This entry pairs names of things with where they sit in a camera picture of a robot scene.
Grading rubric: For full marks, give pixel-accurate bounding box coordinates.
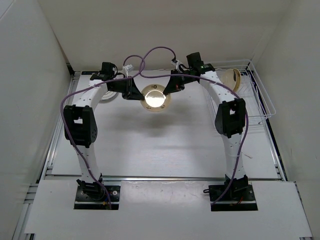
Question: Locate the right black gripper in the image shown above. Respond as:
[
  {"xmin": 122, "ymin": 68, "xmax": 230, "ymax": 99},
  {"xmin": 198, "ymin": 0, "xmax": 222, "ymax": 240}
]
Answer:
[{"xmin": 163, "ymin": 69, "xmax": 196, "ymax": 95}]

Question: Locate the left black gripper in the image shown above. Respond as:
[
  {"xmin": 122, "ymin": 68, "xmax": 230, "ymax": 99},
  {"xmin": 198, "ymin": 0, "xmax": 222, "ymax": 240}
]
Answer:
[{"xmin": 109, "ymin": 76, "xmax": 145, "ymax": 101}]

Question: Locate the cream plate with dark mark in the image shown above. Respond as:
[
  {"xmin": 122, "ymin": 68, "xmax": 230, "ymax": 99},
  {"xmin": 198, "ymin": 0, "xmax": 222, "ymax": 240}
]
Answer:
[{"xmin": 140, "ymin": 84, "xmax": 172, "ymax": 113}]

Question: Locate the white green-rimmed plate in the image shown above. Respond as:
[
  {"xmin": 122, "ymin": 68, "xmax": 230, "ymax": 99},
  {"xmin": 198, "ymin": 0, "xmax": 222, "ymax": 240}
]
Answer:
[{"xmin": 100, "ymin": 91, "xmax": 119, "ymax": 103}]

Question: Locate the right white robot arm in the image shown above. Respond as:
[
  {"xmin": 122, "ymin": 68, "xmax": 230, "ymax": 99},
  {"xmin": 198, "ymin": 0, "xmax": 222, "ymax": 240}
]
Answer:
[{"xmin": 163, "ymin": 52, "xmax": 248, "ymax": 200}]

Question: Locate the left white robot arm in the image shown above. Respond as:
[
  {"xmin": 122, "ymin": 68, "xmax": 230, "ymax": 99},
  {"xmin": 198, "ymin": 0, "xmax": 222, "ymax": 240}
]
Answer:
[{"xmin": 62, "ymin": 62, "xmax": 145, "ymax": 200}]

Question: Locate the black label sticker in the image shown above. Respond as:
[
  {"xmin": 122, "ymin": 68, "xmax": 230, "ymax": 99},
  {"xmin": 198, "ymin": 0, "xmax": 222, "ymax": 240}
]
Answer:
[{"xmin": 81, "ymin": 71, "xmax": 94, "ymax": 75}]

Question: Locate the cream plate with red seal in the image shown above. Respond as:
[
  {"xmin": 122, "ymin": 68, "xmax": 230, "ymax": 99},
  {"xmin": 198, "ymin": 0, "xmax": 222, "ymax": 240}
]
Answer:
[{"xmin": 221, "ymin": 68, "xmax": 241, "ymax": 92}]

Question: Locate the white front board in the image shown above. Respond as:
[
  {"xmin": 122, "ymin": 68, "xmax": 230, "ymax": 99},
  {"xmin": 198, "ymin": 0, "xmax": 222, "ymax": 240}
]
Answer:
[{"xmin": 25, "ymin": 180, "xmax": 312, "ymax": 240}]

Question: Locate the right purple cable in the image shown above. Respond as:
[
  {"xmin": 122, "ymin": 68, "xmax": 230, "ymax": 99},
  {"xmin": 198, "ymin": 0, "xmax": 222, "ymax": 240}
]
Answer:
[{"xmin": 139, "ymin": 46, "xmax": 250, "ymax": 208}]

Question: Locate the purple cable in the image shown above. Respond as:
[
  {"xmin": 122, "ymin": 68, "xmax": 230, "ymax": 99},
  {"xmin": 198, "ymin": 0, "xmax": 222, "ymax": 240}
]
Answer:
[
  {"xmin": 139, "ymin": 46, "xmax": 250, "ymax": 208},
  {"xmin": 60, "ymin": 55, "xmax": 147, "ymax": 210}
]

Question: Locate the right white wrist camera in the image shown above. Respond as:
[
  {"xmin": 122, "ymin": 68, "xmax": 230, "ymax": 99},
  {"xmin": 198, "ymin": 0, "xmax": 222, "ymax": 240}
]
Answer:
[{"xmin": 170, "ymin": 58, "xmax": 181, "ymax": 71}]

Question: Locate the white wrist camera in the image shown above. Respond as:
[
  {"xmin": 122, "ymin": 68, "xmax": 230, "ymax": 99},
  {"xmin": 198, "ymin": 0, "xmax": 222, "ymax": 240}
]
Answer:
[
  {"xmin": 170, "ymin": 58, "xmax": 181, "ymax": 71},
  {"xmin": 122, "ymin": 64, "xmax": 134, "ymax": 77}
]

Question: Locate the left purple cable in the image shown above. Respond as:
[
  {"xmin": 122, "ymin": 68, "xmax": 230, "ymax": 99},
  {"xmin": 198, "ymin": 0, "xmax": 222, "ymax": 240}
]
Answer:
[{"xmin": 60, "ymin": 55, "xmax": 147, "ymax": 210}]

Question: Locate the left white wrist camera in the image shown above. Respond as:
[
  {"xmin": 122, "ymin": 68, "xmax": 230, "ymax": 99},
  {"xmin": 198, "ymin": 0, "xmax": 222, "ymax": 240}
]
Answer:
[{"xmin": 122, "ymin": 64, "xmax": 134, "ymax": 77}]

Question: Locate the white wire dish rack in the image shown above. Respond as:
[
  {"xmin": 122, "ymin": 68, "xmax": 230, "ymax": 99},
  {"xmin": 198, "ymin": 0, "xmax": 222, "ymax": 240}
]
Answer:
[{"xmin": 210, "ymin": 59, "xmax": 276, "ymax": 129}]

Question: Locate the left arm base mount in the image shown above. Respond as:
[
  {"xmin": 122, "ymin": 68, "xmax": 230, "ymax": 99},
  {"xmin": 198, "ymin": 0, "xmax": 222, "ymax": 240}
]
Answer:
[{"xmin": 73, "ymin": 179, "xmax": 121, "ymax": 210}]

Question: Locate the aluminium frame rail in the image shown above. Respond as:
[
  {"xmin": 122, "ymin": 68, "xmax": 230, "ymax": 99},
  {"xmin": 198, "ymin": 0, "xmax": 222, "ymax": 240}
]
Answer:
[{"xmin": 39, "ymin": 174, "xmax": 283, "ymax": 183}]

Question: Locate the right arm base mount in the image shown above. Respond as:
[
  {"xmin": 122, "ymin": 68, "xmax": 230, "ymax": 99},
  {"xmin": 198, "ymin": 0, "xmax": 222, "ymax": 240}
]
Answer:
[{"xmin": 203, "ymin": 184, "xmax": 258, "ymax": 212}]

